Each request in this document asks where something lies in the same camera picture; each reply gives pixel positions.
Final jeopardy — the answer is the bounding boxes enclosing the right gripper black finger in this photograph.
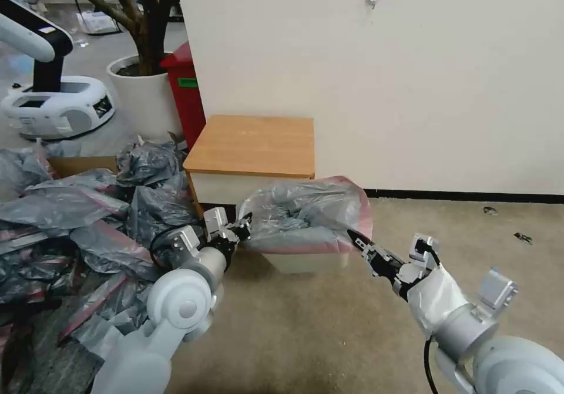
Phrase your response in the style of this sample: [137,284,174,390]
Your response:
[351,237,379,266]
[347,229,381,255]

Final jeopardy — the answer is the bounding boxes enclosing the grey translucent pink-edged garbage bag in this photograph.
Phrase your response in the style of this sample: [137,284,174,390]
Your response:
[237,174,374,257]

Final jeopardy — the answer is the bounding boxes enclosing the white square trash can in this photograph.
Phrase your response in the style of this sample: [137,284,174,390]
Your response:
[243,226,354,277]

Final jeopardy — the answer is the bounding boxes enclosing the crumpled grey garbage bag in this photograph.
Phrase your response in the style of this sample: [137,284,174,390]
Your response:
[69,223,170,277]
[116,134,191,188]
[127,181,204,256]
[57,272,155,359]
[0,146,53,203]
[0,169,133,241]

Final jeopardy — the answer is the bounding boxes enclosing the wooden top side table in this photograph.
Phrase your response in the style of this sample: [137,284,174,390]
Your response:
[182,115,316,218]

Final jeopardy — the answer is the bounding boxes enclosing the black baseboard strip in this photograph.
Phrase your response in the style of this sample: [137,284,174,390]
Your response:
[364,188,564,205]

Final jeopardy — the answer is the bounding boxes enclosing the red plastic bin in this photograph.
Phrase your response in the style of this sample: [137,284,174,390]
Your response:
[160,41,207,150]

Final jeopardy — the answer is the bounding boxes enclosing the white round plant pot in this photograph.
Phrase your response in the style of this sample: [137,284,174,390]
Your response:
[106,52,185,141]

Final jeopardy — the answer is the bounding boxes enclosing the brown cardboard box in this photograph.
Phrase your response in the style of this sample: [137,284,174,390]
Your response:
[45,156,120,179]

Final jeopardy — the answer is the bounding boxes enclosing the indoor tree with brown trunk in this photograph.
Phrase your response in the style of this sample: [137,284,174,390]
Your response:
[35,0,182,77]

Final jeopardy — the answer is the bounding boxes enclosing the white papers on floor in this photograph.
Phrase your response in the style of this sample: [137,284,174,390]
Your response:
[76,11,123,36]

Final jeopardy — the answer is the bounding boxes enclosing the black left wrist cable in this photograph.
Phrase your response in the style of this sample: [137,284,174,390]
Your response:
[149,226,186,270]

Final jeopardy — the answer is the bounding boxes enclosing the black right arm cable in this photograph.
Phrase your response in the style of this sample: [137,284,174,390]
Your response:
[423,338,442,394]

